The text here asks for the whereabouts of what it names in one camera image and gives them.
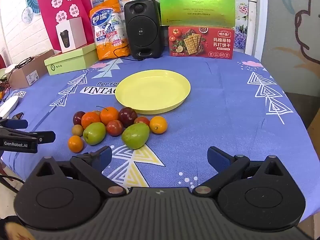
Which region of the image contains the yellow plastic plate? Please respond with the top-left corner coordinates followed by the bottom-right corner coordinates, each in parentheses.
top-left (114, 69), bottom-right (191, 115)

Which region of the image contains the shiny green gift box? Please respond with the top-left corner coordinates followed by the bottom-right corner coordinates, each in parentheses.
top-left (158, 0), bottom-right (236, 27)

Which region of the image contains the orange tangerine with stem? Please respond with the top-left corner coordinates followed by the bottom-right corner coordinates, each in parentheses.
top-left (96, 106), bottom-right (120, 125)

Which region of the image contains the white bowl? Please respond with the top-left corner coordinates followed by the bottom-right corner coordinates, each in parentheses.
top-left (0, 65), bottom-right (17, 80)

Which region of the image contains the red cracker box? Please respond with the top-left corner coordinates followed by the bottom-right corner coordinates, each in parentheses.
top-left (168, 25), bottom-right (235, 60)

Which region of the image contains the brown cardboard box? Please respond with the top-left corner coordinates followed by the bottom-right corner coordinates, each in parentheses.
top-left (9, 49), bottom-right (62, 87)

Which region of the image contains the small dark red plum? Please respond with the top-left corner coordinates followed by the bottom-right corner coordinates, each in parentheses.
top-left (73, 111), bottom-right (86, 126)

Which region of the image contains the deep orange tangerine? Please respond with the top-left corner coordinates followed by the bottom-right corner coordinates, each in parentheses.
top-left (81, 112), bottom-right (101, 130)

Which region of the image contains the yellow-orange tangerine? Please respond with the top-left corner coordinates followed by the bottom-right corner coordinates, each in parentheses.
top-left (149, 116), bottom-right (168, 134)

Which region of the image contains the blue printed tablecloth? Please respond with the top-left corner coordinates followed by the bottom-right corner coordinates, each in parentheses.
top-left (0, 51), bottom-right (315, 222)

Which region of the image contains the black speaker cable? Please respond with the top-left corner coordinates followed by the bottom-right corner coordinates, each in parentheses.
top-left (113, 45), bottom-right (140, 61)

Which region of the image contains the large oblong green fruit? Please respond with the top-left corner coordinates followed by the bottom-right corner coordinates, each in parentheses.
top-left (122, 122), bottom-right (150, 150)

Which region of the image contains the black speaker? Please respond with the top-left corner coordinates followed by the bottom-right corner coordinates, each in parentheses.
top-left (124, 0), bottom-right (164, 60)

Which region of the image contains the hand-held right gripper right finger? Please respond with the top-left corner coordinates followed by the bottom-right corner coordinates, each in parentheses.
top-left (192, 146), bottom-right (284, 197)

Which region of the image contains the white door frame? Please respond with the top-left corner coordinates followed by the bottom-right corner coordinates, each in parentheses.
top-left (247, 0), bottom-right (268, 63)

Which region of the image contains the red-green apple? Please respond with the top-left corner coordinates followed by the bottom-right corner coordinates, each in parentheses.
top-left (134, 116), bottom-right (150, 128)

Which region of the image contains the orange paper cup package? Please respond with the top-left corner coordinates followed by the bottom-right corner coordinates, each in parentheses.
top-left (89, 0), bottom-right (131, 61)

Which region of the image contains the light green shoe box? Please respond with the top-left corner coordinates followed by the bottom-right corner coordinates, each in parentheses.
top-left (44, 42), bottom-right (99, 76)

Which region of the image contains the small orange tangerine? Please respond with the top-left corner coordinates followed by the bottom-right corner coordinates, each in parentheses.
top-left (68, 135), bottom-right (84, 153)

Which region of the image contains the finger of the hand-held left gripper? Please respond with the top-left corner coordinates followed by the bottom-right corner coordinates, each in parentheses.
top-left (29, 131), bottom-right (56, 144)
top-left (0, 119), bottom-right (29, 130)

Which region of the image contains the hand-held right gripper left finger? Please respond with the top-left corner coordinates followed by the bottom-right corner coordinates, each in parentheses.
top-left (36, 145), bottom-right (127, 197)

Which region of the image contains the red apple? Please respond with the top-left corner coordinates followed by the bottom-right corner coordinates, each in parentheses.
top-left (106, 120), bottom-right (124, 137)

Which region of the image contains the round green apple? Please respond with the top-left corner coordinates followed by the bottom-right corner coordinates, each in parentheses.
top-left (83, 122), bottom-right (107, 146)

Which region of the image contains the white cup box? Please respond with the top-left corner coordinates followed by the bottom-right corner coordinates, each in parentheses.
top-left (55, 17), bottom-right (87, 53)

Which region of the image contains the white oval device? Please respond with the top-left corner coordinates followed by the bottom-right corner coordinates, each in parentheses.
top-left (0, 95), bottom-right (20, 119)

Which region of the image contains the magenta paper bag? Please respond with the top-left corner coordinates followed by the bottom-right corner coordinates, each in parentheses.
top-left (37, 0), bottom-right (94, 53)

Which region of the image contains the large dark red plum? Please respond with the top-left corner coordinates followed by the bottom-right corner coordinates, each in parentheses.
top-left (118, 107), bottom-right (138, 128)

